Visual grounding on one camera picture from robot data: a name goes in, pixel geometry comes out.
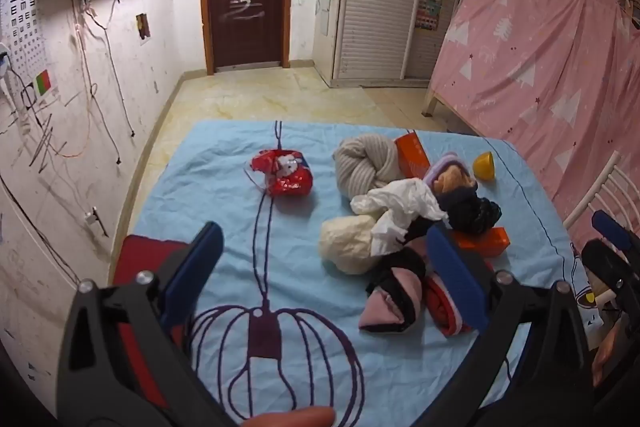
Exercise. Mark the orange cardboard box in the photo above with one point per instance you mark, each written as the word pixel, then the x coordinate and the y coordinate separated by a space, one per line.
pixel 412 154
pixel 492 241

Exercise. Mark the cream cloth ball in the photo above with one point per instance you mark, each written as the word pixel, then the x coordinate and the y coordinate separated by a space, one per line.
pixel 347 244

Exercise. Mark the red green flag sticker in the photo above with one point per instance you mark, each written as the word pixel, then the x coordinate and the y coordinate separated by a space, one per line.
pixel 43 83

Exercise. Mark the person's left hand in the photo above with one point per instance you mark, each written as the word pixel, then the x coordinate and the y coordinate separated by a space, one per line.
pixel 290 418

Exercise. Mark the pink printed curtain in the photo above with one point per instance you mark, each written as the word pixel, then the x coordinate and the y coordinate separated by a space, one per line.
pixel 525 57

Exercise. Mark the cartoon print plastic packet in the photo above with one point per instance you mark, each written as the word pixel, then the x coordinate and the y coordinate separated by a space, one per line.
pixel 290 184

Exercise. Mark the yellow plastic half shell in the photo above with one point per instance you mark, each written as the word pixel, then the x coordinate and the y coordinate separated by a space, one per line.
pixel 484 166

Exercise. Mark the beige knit bundle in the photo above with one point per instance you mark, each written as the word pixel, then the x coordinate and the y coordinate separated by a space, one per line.
pixel 360 167

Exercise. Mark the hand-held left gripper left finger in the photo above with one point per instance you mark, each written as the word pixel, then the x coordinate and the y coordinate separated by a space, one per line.
pixel 200 257

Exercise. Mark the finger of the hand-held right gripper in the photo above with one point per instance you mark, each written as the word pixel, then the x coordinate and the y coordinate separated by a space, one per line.
pixel 610 226

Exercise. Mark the small brown wall box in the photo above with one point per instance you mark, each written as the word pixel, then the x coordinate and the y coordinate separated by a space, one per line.
pixel 142 26

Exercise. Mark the person's right hand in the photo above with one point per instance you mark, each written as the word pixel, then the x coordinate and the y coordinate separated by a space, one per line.
pixel 606 354

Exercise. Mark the pink black sock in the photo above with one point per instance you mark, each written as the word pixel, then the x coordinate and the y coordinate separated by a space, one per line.
pixel 382 307

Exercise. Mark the red sock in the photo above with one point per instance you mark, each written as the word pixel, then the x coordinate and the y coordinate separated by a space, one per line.
pixel 445 312

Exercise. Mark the red chair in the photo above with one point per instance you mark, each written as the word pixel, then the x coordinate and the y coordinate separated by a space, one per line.
pixel 145 254

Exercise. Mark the white sock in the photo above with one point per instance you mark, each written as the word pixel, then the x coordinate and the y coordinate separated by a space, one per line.
pixel 400 202

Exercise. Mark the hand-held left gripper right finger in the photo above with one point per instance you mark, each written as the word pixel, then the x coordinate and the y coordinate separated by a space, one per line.
pixel 457 279

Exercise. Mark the purple brown sock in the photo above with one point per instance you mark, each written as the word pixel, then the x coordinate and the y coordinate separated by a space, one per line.
pixel 442 167

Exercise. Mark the light blue printed tablecloth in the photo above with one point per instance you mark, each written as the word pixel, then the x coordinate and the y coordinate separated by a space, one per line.
pixel 225 187

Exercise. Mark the white metal chair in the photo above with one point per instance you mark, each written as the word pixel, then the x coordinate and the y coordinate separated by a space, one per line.
pixel 597 187

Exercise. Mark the eye chart poster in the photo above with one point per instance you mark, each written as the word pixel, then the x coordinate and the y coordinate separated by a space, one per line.
pixel 22 7

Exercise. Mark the black sock with purple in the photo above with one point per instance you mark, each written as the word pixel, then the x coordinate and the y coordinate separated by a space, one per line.
pixel 475 214

